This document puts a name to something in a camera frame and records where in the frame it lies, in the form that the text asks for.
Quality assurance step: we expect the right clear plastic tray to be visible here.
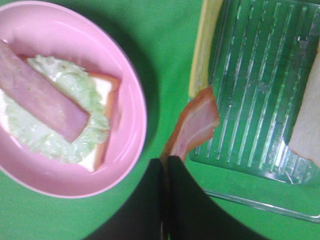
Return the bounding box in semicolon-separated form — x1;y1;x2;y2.
187;0;320;224

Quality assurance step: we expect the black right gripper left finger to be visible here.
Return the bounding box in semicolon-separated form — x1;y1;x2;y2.
85;158;163;240

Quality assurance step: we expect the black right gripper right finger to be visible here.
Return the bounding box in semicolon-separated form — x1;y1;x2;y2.
167;156;266;240

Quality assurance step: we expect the pink round plate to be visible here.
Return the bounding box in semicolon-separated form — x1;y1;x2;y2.
0;0;147;199

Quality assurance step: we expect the yellow toy cheese slice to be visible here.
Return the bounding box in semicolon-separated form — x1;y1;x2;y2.
188;0;223;98

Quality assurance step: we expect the toy lettuce leaf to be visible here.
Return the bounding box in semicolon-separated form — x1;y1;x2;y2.
4;54;111;165

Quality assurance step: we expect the toy bacon strip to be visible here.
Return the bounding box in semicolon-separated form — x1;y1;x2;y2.
159;84;221;166

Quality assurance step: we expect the toy ham slice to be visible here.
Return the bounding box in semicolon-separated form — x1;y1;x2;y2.
0;41;90;143

